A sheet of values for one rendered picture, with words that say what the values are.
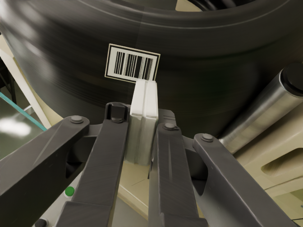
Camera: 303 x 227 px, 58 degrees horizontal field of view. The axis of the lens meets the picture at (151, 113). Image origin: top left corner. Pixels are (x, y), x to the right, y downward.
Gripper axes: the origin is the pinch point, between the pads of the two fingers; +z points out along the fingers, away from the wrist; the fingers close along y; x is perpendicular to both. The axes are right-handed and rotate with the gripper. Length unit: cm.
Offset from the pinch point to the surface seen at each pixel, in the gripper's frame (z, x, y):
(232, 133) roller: 25.4, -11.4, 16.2
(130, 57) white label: 15.6, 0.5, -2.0
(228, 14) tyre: 20.0, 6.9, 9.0
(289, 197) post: 37, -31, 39
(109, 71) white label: 15.7, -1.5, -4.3
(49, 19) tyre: 18.1, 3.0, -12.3
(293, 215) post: 40, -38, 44
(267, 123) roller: 19.3, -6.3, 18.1
